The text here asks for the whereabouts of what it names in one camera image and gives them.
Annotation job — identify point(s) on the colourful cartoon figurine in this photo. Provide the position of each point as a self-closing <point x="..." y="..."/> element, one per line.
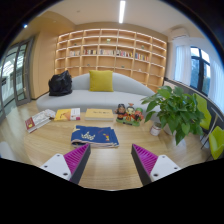
<point x="129" y="115"/>

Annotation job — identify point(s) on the plain yellow book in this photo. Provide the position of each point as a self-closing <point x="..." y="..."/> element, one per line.
<point x="99" y="114"/>

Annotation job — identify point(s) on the white air conditioner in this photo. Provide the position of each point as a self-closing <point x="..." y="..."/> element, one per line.
<point x="179" y="34"/>

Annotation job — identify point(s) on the white sheer curtain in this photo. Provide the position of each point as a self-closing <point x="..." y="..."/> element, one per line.
<point x="182" y="65"/>

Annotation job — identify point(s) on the red and white book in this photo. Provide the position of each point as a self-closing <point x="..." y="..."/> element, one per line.
<point x="36" y="121"/>

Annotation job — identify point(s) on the light grey sofa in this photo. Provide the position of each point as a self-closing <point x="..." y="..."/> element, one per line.
<point x="100" y="98"/>

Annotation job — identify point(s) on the green potted plant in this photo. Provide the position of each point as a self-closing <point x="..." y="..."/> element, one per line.
<point x="176" y="110"/>

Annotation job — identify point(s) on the green chair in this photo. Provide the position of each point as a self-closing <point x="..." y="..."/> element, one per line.
<point x="205" y="113"/>
<point x="216" y="141"/>

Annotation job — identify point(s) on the yellow cushion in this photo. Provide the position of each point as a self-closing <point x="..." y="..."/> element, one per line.
<point x="101" y="80"/>

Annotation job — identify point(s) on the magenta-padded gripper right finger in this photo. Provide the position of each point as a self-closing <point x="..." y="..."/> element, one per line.
<point x="165" y="165"/>

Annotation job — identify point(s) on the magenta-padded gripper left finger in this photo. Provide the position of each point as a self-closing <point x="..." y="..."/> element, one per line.
<point x="55" y="165"/>

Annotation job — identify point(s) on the round ceiling spotlight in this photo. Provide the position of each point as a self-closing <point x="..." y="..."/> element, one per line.
<point x="25" y="25"/>

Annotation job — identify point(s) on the yellow and white book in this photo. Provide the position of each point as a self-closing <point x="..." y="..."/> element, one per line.
<point x="66" y="114"/>

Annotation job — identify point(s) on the long ceiling light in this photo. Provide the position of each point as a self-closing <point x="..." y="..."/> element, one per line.
<point x="122" y="11"/>

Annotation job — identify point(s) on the white spotted pouch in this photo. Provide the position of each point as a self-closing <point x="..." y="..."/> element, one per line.
<point x="50" y="113"/>

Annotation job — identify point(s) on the blue patterned towel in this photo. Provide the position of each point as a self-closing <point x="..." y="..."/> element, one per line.
<point x="95" y="135"/>

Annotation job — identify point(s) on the wooden wall shelf unit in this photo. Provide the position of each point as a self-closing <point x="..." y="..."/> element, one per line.
<point x="110" y="50"/>

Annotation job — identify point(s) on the black bag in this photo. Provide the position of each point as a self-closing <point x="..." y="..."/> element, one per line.
<point x="60" y="83"/>

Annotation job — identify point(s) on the grey framed glass door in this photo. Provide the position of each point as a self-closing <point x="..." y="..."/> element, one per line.
<point x="13" y="80"/>

